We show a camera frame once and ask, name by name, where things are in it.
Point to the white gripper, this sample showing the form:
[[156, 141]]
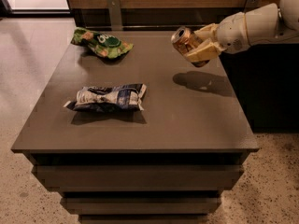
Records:
[[232, 32]]

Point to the orange dented soda can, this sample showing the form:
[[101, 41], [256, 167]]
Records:
[[185, 40]]

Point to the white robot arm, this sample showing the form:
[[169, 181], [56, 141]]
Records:
[[270, 24]]

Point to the green snack bag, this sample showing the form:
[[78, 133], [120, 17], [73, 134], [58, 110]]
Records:
[[102, 45]]

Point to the blue white chip bag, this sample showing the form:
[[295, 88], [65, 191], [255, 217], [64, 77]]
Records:
[[108, 99]]

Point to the grey drawer cabinet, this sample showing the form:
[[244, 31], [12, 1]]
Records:
[[167, 163]]

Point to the right metal wall bracket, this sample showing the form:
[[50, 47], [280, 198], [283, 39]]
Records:
[[251, 4]]

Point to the metal wall bracket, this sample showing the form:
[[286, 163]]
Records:
[[251, 4], [114, 7]]

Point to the left metal wall bracket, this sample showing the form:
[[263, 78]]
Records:
[[114, 7]]

